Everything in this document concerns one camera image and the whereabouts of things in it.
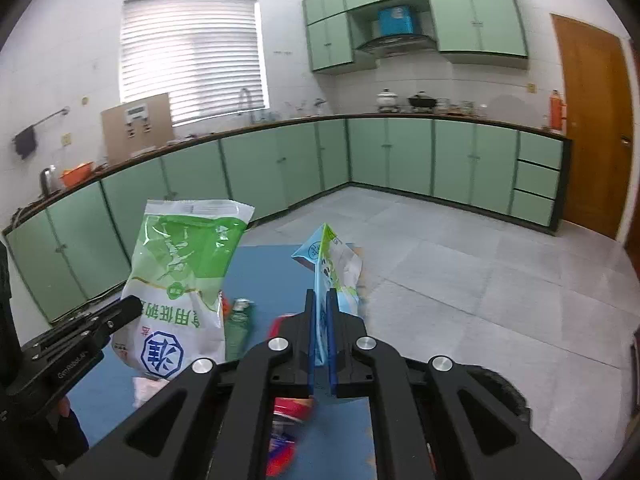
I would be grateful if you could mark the blue foam mat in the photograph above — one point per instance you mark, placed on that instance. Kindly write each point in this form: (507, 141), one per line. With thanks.
(272, 280)

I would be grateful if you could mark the orange bottle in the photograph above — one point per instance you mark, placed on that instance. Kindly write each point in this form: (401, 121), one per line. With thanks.
(556, 112)

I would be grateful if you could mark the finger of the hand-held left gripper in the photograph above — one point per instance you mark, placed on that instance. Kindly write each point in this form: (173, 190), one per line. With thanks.
(100, 322)

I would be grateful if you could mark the green bottle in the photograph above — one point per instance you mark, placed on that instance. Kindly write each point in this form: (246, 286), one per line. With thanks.
(240, 327)

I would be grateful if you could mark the wooden door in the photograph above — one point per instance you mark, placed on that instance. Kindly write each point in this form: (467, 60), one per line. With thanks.
(592, 125)

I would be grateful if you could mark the orange plastic basin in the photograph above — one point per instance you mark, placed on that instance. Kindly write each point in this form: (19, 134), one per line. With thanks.
(77, 175)

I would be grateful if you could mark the red snack packet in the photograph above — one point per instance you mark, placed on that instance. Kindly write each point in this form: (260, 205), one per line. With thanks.
(287, 412)

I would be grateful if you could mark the range hood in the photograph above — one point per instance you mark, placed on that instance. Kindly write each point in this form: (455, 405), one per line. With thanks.
(395, 44)

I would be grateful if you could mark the metal kettle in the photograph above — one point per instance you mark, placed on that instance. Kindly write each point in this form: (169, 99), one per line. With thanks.
(47, 182)

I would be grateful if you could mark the green and white plastic bag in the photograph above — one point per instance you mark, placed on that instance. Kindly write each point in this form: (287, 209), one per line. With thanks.
(185, 260)

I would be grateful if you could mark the light blue snack bag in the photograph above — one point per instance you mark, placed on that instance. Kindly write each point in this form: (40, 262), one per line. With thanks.
(330, 260)

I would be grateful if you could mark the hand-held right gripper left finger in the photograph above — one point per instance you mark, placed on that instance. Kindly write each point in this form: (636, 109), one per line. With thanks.
(311, 340)

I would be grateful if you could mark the metal faucet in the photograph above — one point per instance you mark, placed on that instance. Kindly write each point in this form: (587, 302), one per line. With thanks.
(245, 102)

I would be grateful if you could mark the dark hanging towel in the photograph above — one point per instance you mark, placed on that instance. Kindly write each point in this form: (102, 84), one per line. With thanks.
(25, 142)

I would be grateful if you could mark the white window blind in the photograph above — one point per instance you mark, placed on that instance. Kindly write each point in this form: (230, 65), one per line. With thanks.
(192, 60)

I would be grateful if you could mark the wall towel rail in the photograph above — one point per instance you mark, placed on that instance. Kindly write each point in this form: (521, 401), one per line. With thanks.
(47, 119)

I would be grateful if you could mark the green base cabinets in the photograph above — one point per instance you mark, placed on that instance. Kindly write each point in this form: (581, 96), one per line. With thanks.
(390, 155)

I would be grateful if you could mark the black wok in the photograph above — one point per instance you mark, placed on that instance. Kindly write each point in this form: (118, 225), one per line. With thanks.
(422, 102)

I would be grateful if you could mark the white cooking pot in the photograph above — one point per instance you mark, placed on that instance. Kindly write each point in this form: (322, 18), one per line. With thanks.
(387, 101)

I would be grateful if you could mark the green wall cabinets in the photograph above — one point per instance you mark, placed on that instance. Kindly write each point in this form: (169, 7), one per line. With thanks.
(475, 15)

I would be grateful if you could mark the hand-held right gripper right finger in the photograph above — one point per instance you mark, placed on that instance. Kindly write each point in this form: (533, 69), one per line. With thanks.
(330, 340)

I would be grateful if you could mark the brown cardboard box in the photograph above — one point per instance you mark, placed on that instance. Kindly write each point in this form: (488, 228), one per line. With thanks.
(150, 135)

